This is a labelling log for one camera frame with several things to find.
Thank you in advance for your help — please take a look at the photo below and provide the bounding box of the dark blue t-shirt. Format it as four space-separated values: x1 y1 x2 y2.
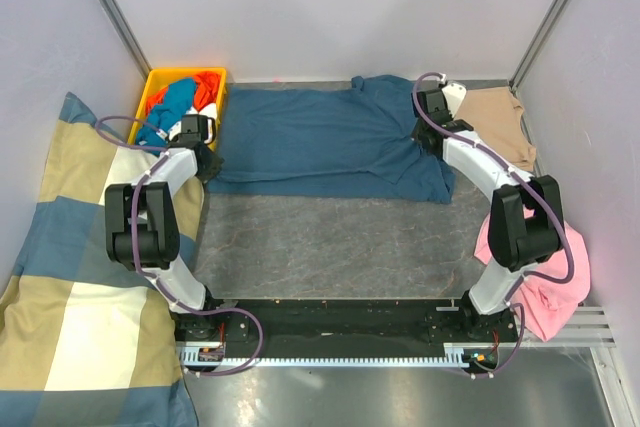
207 75 456 204

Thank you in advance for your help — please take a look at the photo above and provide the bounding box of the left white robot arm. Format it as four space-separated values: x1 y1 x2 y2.
95 114 223 340

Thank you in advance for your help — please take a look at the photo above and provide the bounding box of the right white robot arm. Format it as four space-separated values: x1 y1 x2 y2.
412 83 574 341

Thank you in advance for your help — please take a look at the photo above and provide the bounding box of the teal t-shirt in bin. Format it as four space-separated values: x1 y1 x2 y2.
135 77 197 147

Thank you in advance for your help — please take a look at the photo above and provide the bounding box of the orange t-shirt in bin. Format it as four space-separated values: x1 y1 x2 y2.
145 70 222 114

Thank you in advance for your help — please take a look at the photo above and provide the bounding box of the folded beige t-shirt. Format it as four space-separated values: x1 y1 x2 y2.
455 87 536 172

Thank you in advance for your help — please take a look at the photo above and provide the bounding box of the yellow plastic bin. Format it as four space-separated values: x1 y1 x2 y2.
128 67 227 155

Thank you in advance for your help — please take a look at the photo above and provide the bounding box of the pink t-shirt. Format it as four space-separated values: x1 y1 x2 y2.
474 217 591 342

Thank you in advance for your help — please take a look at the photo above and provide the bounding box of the blue beige checkered pillow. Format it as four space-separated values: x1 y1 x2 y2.
1 94 198 426

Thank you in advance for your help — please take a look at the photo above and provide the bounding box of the left aluminium corner post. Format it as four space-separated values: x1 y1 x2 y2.
98 0 151 78

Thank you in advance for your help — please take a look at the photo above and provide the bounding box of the aluminium corner post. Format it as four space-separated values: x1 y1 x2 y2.
508 0 601 91
98 0 151 78

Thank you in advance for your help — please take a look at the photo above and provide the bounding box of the right aluminium corner post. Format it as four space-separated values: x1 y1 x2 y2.
508 0 601 91

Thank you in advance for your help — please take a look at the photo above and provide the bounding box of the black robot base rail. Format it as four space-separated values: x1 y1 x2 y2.
174 296 521 348

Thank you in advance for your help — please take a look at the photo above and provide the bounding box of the grey slotted cable duct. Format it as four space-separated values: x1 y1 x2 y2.
176 342 500 372

